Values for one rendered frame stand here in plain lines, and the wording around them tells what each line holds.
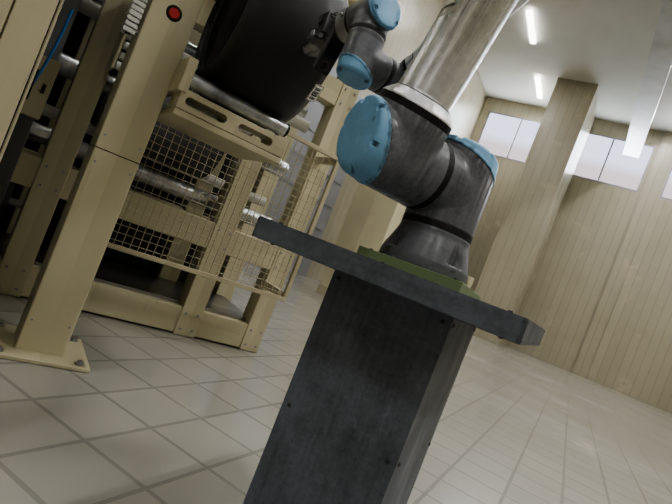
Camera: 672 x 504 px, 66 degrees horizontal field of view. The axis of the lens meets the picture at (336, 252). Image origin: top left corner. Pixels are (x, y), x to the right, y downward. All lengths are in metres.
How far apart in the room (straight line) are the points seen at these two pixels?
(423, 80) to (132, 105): 0.94
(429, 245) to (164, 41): 1.03
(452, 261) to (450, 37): 0.40
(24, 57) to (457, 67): 0.69
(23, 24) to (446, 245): 0.78
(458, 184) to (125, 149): 1.00
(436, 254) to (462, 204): 0.11
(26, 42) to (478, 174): 0.79
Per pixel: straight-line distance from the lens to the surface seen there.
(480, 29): 0.99
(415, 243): 1.00
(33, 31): 0.95
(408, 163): 0.94
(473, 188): 1.05
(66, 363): 1.70
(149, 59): 1.67
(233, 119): 1.62
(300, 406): 1.04
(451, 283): 0.96
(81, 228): 1.65
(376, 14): 1.30
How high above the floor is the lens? 0.58
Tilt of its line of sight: level
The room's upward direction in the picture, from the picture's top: 22 degrees clockwise
